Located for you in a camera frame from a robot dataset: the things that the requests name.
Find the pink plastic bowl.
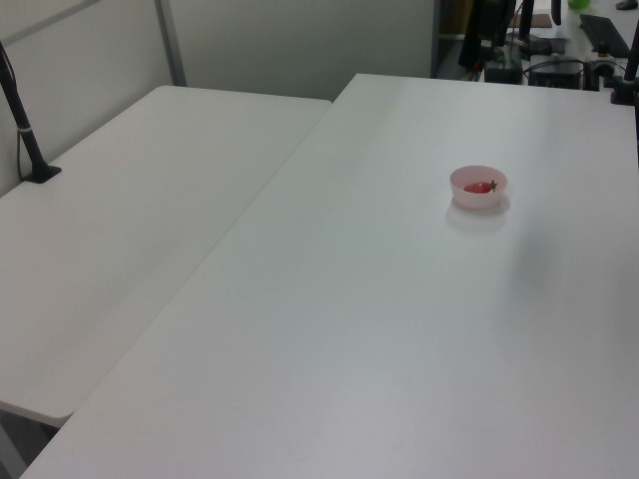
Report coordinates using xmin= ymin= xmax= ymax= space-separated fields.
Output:
xmin=449 ymin=165 xmax=511 ymax=210

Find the white side table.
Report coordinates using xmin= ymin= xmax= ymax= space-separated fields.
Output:
xmin=0 ymin=85 xmax=333 ymax=428

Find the black hanging equipment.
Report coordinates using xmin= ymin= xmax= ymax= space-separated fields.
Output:
xmin=457 ymin=0 xmax=517 ymax=72

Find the black electronics box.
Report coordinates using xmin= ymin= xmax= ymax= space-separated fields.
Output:
xmin=527 ymin=59 xmax=586 ymax=90

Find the black monitor stand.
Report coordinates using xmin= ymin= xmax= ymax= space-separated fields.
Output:
xmin=516 ymin=0 xmax=551 ymax=51

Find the black clamp stand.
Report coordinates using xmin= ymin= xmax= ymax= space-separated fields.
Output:
xmin=608 ymin=0 xmax=639 ymax=107

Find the grey metal partition post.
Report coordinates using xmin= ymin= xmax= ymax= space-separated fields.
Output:
xmin=154 ymin=0 xmax=189 ymax=89

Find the black cable on stand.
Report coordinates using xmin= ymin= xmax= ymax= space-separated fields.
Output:
xmin=13 ymin=128 xmax=29 ymax=184

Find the black camera stand pole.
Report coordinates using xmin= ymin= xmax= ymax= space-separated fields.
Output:
xmin=0 ymin=40 xmax=63 ymax=186

